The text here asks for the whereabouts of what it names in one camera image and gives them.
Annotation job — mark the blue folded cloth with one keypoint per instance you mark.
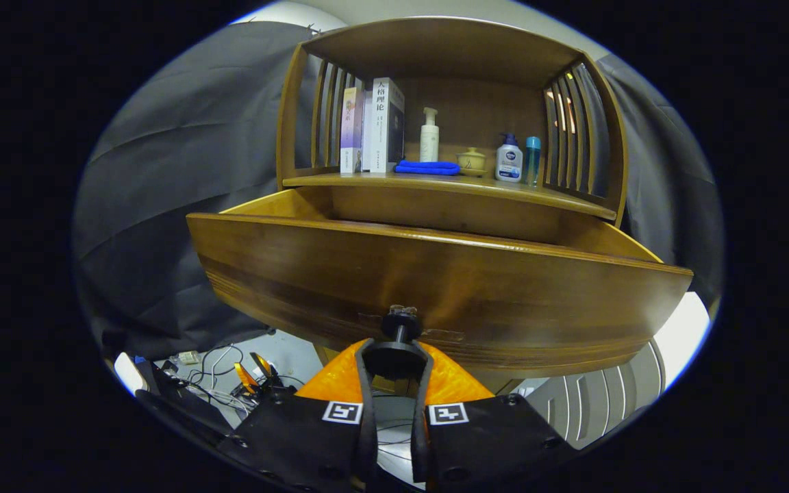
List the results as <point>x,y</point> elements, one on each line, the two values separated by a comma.
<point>427,168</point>

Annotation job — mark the wooden drawer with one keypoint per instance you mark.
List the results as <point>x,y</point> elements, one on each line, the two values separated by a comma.
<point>435,287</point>

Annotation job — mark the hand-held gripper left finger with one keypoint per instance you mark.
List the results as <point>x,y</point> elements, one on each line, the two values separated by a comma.
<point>298,438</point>

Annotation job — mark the white pump bottle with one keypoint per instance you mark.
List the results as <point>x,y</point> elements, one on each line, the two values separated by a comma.
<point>429,140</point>

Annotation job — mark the white bottle with blue cap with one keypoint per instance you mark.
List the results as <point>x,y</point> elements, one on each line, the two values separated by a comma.
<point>509,161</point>

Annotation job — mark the wooden countertop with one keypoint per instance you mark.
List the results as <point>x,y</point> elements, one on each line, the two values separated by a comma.
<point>435,183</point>

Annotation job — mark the white board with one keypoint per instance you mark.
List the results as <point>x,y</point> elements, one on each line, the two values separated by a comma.
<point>685,335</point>

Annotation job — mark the purple book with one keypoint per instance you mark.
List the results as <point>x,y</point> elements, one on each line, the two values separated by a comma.
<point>351,130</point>

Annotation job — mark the white power strip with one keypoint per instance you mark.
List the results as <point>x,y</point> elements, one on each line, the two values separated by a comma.
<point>190,357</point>

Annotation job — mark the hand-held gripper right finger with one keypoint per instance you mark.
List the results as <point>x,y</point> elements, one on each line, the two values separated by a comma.
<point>490,438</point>

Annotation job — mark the wooden cabinet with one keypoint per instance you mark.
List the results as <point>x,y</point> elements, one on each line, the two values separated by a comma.
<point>463,103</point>

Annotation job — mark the white book with portrait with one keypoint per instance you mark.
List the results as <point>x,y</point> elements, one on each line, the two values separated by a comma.
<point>382,130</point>

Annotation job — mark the orange black tool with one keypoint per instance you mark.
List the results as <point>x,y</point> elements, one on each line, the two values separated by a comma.
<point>257,373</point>

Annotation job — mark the teal slim bottle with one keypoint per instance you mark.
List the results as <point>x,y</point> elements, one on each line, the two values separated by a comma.
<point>533,164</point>

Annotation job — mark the yellow lidded teacup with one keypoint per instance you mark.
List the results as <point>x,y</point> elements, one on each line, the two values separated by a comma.
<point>471,162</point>

